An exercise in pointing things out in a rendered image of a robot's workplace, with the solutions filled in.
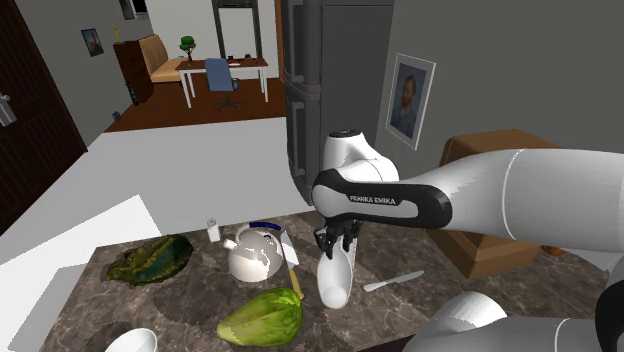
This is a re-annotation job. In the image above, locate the beige sofa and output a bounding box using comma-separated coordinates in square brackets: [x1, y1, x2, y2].
[138, 33, 185, 85]

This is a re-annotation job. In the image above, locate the small framed wall picture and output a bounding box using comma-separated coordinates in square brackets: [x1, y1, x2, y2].
[80, 27, 105, 59]

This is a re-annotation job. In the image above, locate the small green potted tree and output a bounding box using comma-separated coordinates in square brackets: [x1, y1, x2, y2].
[178, 34, 198, 64]

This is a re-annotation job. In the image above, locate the grey refrigerator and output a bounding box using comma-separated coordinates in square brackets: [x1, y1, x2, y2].
[281, 0, 396, 207]

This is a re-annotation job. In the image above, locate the white desk with brown top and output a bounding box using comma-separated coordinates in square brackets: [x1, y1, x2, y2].
[174, 56, 271, 110]

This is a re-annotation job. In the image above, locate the white bowl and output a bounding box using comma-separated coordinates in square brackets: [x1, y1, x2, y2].
[104, 327, 159, 352]

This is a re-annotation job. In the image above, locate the silver butter knife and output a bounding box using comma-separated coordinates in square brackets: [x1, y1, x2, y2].
[361, 269, 426, 293]

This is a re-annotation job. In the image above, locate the blue office chair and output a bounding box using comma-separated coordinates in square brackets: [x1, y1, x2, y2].
[204, 57, 244, 112]

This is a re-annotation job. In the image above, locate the dark wooden cabinet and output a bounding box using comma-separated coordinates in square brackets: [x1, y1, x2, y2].
[112, 39, 156, 106]

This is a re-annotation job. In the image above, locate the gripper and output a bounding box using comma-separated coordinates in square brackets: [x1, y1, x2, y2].
[313, 219, 365, 261]

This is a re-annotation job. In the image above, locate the light green cabbage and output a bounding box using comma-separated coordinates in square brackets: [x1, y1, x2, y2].
[216, 286, 305, 348]

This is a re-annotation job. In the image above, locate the white teapot with blue handle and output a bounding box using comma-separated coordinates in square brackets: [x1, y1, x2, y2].
[222, 221, 286, 283]

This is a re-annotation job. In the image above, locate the framed portrait picture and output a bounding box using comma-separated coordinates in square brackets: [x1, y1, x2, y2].
[385, 52, 437, 151]

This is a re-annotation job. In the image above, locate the dark brown door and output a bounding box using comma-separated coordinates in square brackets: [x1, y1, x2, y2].
[0, 0, 89, 236]

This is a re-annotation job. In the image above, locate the brown cardboard box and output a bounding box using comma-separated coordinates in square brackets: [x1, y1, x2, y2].
[422, 128, 568, 282]

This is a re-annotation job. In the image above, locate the dark green leafy lettuce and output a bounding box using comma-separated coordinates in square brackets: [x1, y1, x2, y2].
[105, 233, 195, 288]

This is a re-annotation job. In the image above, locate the knife with yellow handle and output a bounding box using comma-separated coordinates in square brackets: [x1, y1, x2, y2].
[279, 230, 306, 301]

